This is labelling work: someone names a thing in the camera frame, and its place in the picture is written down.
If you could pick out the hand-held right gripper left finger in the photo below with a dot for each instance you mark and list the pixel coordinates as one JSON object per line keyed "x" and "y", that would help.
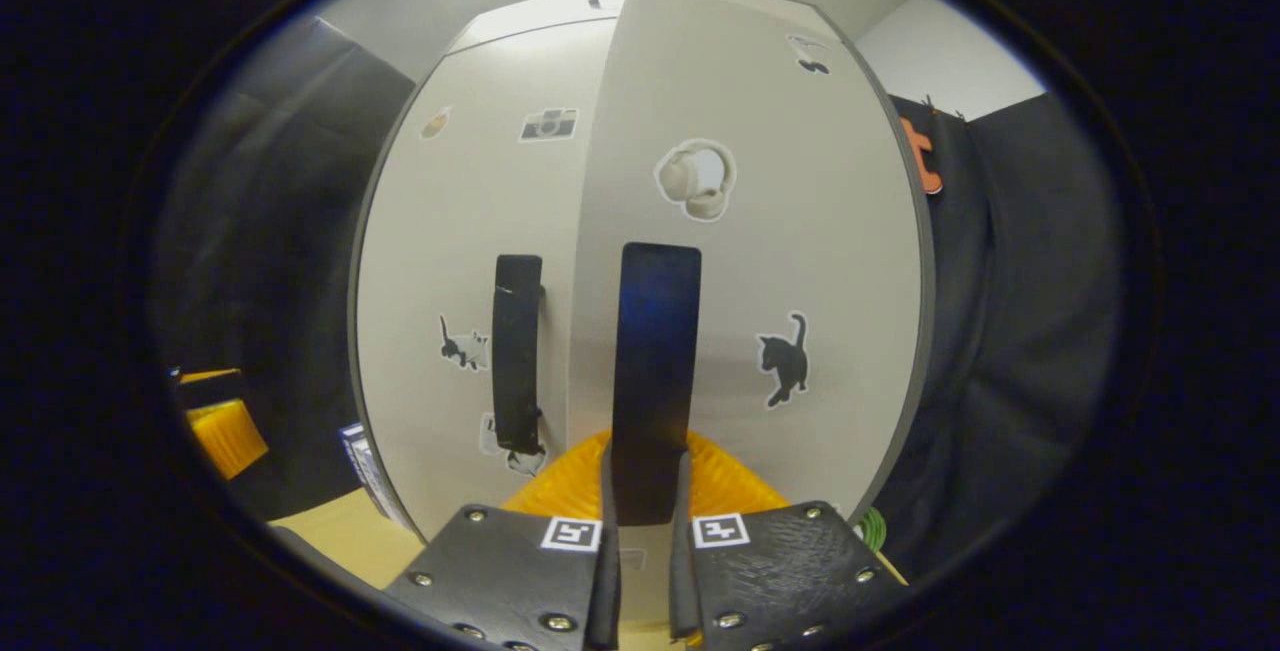
{"x": 611, "y": 571}

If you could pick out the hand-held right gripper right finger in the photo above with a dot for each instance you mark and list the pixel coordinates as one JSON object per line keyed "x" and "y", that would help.
{"x": 681, "y": 571}

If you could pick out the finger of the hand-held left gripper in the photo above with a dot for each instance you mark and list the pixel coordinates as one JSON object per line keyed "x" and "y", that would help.
{"x": 228, "y": 439}
{"x": 212, "y": 391}

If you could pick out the white cabinet door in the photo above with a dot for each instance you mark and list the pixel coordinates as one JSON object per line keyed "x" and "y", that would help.
{"x": 800, "y": 231}
{"x": 440, "y": 231}

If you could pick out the white double-door shoe cabinet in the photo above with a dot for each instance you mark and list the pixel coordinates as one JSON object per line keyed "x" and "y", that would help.
{"x": 926, "y": 281}

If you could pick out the blue white striped box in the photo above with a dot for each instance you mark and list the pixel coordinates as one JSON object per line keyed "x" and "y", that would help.
{"x": 362, "y": 466}

